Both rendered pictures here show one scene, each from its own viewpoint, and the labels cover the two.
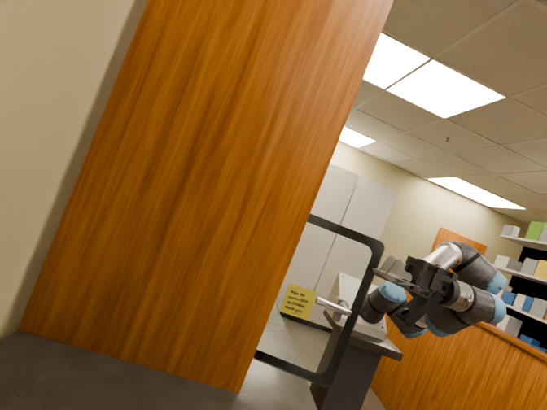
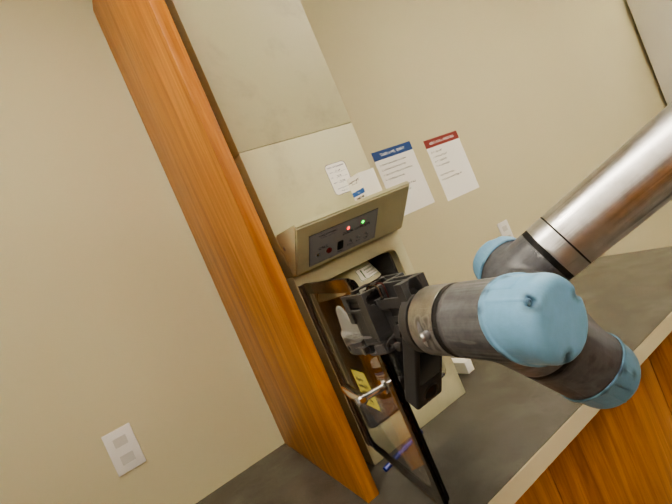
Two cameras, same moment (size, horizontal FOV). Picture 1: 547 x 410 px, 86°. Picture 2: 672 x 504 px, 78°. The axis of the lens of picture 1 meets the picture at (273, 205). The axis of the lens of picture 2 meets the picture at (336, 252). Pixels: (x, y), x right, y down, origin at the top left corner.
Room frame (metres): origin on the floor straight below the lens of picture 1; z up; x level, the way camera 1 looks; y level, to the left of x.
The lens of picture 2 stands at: (0.54, -0.89, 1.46)
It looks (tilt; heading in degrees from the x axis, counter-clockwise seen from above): 2 degrees down; 70
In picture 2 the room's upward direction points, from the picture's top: 23 degrees counter-clockwise
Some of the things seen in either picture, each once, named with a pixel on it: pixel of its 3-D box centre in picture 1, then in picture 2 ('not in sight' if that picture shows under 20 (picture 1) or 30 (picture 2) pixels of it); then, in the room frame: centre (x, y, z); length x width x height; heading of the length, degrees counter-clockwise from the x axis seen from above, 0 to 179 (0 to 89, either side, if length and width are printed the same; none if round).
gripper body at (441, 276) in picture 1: (428, 281); (396, 315); (0.74, -0.43, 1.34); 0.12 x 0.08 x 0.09; 99
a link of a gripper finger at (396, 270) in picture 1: (395, 270); (347, 324); (0.71, -0.33, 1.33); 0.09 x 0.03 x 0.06; 99
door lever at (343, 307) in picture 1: (332, 304); (362, 389); (0.73, -0.23, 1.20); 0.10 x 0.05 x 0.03; 89
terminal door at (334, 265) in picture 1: (302, 294); (363, 378); (0.76, -0.15, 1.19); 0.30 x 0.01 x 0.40; 89
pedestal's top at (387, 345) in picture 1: (359, 332); not in sight; (1.56, -0.67, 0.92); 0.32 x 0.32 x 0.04; 6
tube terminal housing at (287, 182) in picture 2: not in sight; (339, 287); (0.89, 0.16, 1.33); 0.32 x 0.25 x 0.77; 8
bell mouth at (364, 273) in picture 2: not in sight; (346, 277); (0.91, 0.14, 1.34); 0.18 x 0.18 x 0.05
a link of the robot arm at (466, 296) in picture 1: (454, 294); (442, 320); (0.75, -0.51, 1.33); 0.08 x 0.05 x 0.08; 9
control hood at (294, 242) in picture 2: not in sight; (352, 227); (0.91, -0.02, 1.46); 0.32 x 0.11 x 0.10; 8
